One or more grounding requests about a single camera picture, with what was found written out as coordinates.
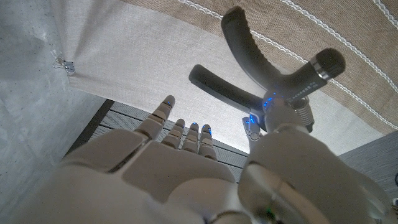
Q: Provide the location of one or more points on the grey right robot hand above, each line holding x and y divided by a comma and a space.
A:
155, 180

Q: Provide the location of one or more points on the black hand grip exerciser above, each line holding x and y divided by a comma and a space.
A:
245, 53

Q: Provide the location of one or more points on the beige striped backdrop cloth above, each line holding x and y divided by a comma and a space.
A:
140, 46

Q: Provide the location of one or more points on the silver binder clip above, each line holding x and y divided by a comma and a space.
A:
69, 67

